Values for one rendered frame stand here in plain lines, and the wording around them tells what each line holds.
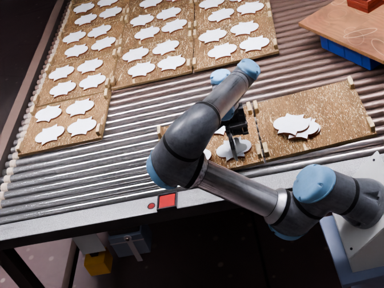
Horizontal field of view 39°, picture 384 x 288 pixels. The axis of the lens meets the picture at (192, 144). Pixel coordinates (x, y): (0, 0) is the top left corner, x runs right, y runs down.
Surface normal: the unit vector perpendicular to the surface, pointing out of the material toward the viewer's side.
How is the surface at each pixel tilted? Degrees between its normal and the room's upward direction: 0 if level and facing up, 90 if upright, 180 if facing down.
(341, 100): 0
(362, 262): 90
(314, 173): 38
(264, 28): 0
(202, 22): 0
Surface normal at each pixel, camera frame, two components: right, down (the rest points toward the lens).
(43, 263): -0.27, -0.72
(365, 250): 0.06, 0.65
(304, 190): -0.81, -0.40
